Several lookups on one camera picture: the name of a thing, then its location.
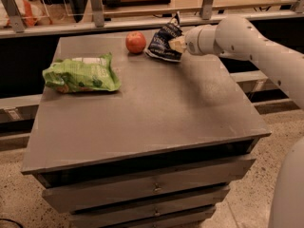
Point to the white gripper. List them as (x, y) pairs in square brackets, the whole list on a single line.
[(192, 43)]

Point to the blue potato chip bag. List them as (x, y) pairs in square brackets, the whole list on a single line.
[(159, 46)]

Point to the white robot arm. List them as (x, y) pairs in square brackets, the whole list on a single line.
[(236, 38)]

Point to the red apple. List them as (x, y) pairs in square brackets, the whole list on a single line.
[(135, 42)]

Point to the green chip bag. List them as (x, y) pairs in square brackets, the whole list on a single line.
[(82, 74)]

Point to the orange white bag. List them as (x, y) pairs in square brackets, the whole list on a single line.
[(31, 14)]

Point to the grey drawer cabinet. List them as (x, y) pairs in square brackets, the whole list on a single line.
[(161, 151)]

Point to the black wooden-handled tool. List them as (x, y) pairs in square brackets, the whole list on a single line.
[(125, 3)]

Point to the metal railing frame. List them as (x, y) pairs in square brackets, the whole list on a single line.
[(99, 18)]

